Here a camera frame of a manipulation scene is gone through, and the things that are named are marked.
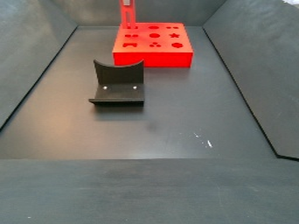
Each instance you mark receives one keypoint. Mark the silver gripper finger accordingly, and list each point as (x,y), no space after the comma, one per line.
(127,2)

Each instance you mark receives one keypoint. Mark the red double-square peg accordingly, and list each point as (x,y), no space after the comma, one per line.
(129,15)

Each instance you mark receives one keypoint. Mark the red shape-sorting block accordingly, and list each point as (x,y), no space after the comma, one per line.
(161,44)

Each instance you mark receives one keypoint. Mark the black curved holder stand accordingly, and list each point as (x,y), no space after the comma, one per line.
(121,84)

